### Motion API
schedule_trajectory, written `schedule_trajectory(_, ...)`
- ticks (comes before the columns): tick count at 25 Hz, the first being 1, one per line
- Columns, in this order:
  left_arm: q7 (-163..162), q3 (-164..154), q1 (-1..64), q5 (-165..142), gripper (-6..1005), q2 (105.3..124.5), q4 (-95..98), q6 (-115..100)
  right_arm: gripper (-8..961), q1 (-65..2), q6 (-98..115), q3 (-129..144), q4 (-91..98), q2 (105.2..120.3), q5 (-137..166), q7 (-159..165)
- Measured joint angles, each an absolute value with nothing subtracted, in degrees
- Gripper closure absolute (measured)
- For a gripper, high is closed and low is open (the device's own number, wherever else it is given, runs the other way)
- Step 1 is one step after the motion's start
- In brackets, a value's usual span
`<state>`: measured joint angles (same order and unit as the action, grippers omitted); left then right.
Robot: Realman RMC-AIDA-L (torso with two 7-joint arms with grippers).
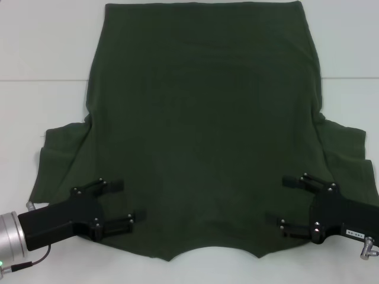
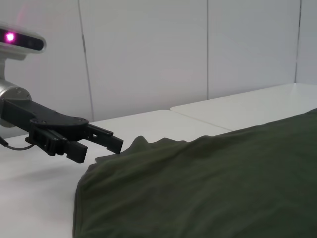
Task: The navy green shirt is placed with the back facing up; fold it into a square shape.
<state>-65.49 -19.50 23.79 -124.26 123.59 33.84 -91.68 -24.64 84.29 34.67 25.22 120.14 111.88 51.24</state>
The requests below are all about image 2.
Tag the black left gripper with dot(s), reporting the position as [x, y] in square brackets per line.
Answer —
[37, 111]

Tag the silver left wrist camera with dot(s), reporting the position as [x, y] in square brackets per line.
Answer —
[24, 42]

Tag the dark green t-shirt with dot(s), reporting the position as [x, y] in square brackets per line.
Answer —
[198, 186]

